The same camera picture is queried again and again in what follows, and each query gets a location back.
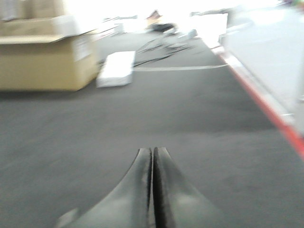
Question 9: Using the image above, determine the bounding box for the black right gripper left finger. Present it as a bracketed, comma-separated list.
[57, 148, 152, 228]

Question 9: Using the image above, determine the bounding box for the long white box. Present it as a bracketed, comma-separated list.
[96, 51, 136, 88]

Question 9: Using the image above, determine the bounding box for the large cardboard box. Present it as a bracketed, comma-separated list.
[0, 0, 100, 91]

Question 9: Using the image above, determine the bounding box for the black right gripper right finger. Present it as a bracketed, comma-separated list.
[153, 147, 228, 228]

